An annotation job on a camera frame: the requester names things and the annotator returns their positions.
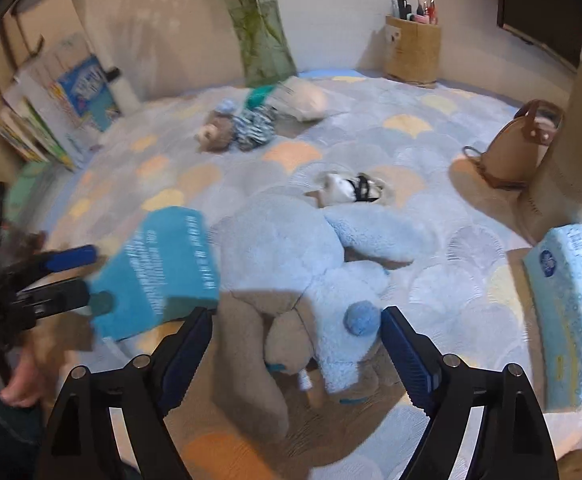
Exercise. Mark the woven pen holder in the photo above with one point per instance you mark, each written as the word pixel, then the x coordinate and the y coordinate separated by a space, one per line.
pixel 413 55

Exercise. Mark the light blue plush rabbit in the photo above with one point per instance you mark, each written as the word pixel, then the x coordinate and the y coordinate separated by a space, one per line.
pixel 281 250

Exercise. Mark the small teddy bear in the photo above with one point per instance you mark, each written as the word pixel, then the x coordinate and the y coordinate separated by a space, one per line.
pixel 251 127

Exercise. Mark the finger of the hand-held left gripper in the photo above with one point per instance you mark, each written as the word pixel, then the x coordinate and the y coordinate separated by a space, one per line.
pixel 71 257
pixel 61 295

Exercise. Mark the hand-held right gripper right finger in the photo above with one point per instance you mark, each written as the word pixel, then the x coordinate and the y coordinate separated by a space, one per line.
pixel 411 360

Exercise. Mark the bunch of pens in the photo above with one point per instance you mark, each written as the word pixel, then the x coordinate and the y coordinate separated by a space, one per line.
pixel 416 10

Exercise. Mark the dark monitor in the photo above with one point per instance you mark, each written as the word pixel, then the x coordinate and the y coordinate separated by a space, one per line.
pixel 536 0

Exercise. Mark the white desk lamp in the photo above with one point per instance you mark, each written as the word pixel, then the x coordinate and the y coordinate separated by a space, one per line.
pixel 121 90

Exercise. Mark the beige upright panel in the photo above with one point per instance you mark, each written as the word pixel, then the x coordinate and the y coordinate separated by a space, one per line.
pixel 581 135

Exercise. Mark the stack of books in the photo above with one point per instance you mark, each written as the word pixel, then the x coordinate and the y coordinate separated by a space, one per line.
pixel 31 135

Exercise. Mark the glass vase with plant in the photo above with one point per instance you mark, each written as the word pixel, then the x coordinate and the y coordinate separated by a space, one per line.
pixel 266 45

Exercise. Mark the white wipes packet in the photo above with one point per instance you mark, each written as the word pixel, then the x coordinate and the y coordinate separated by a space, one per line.
pixel 303 100

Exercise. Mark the brown leather bag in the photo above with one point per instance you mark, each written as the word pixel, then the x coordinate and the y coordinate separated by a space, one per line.
pixel 511 155

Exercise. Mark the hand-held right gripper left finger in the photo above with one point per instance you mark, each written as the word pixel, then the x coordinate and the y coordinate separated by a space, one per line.
pixel 188 355

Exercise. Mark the person's left forearm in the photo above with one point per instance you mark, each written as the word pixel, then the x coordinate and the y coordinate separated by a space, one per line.
pixel 6 430

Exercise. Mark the teal packet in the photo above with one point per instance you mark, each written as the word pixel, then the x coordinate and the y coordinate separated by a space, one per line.
pixel 161 270

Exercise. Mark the small black white doll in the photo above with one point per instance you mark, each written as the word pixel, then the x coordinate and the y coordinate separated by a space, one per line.
pixel 341 187

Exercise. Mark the large white book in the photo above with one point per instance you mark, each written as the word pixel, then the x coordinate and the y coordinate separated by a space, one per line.
pixel 86 90

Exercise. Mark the patterned table mat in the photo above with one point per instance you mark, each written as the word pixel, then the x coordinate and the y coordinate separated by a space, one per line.
pixel 421 240

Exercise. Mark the blue patterned tissue pack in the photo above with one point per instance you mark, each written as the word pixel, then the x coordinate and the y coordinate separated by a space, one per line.
pixel 571 310

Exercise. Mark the person's left hand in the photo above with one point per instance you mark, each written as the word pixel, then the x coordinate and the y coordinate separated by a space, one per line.
pixel 23 385

